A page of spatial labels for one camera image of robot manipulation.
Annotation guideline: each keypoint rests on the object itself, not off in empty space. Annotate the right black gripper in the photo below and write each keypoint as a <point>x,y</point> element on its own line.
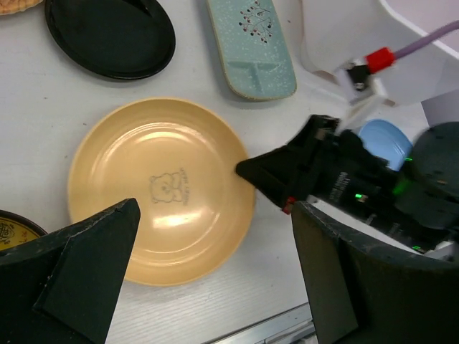
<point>416,205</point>

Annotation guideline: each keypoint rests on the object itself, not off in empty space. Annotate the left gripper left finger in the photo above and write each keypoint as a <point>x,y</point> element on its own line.
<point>63,287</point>

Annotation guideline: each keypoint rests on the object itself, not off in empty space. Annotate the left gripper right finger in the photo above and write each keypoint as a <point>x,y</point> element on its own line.
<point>363,290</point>

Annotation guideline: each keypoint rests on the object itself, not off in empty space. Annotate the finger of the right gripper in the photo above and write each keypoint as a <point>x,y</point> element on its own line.
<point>289,173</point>

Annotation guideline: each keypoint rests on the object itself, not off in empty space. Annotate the blue round plate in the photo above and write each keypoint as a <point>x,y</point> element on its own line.
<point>385,140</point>

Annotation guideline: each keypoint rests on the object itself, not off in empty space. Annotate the beige round plate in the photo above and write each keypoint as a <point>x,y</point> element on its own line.
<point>177,159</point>

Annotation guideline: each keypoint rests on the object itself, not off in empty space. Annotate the white plastic bin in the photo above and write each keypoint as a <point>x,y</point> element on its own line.
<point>338,31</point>

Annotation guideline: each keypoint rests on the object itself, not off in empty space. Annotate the yellow patterned black-rimmed plate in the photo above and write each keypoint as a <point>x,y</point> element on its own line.
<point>16,230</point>

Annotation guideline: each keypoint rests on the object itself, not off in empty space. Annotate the teal rectangular ceramic plate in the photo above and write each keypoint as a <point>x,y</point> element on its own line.
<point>255,59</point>

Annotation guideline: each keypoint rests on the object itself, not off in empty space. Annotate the black round plate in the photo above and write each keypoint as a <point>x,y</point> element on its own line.
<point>123,40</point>

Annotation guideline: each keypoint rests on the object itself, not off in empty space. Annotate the orange woven round plate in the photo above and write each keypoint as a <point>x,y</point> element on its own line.
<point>8,7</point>

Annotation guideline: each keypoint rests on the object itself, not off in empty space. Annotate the aluminium frame rail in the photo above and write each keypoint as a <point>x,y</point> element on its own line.
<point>290,326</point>

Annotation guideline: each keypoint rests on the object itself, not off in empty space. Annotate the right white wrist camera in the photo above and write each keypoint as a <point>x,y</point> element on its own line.
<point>363,91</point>

